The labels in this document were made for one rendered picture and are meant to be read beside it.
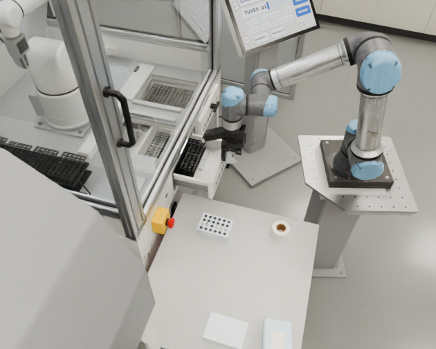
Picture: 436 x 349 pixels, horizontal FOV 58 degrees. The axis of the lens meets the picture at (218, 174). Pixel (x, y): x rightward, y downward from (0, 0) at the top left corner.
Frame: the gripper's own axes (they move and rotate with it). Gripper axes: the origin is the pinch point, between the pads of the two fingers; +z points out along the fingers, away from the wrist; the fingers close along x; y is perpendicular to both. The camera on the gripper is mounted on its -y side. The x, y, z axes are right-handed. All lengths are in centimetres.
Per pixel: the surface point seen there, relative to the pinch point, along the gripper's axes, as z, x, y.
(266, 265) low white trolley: 14.6, -33.8, 25.6
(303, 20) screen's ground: -10, 102, 16
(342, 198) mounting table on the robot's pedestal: 15, 6, 50
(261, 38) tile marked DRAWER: -9, 79, -3
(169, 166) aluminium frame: -8.2, -16.2, -17.5
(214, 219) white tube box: 10.8, -22.2, 1.8
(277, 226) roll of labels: 10.7, -18.2, 26.2
